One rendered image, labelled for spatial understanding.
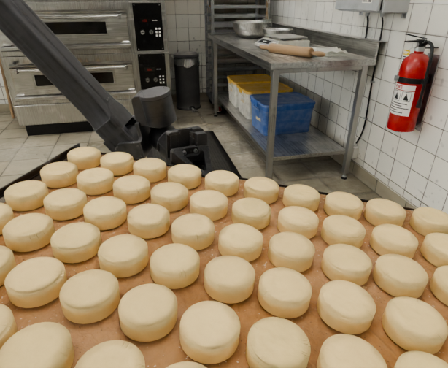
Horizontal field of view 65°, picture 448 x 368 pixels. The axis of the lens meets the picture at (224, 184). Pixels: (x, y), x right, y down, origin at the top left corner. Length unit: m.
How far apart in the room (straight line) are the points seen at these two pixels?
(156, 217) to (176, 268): 0.09
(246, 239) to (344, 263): 0.10
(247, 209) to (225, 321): 0.17
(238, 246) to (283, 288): 0.07
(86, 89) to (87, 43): 3.03
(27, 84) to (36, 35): 3.15
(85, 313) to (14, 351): 0.05
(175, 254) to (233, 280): 0.07
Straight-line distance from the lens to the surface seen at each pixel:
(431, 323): 0.37
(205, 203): 0.45
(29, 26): 0.71
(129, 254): 0.37
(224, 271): 0.35
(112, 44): 3.63
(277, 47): 2.64
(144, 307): 0.32
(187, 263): 0.36
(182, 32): 4.74
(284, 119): 2.93
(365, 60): 2.56
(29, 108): 3.94
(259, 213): 0.44
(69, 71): 0.70
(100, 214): 0.44
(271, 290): 0.34
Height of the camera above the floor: 1.23
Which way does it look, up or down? 28 degrees down
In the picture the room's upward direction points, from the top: straight up
